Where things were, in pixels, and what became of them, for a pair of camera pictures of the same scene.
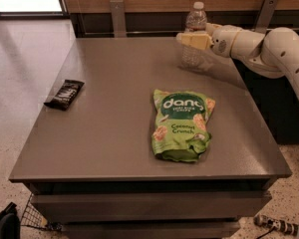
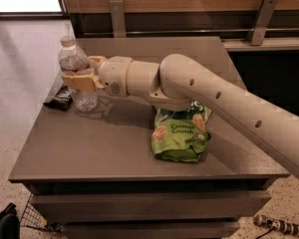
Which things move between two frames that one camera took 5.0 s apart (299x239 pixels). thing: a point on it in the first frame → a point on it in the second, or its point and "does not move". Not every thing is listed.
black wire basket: (32, 217) does not move
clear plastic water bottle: (196, 22) → (72, 59)
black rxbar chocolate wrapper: (63, 98) does not move
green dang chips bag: (181, 132) does not move
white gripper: (221, 44) → (114, 73)
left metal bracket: (119, 18) does not move
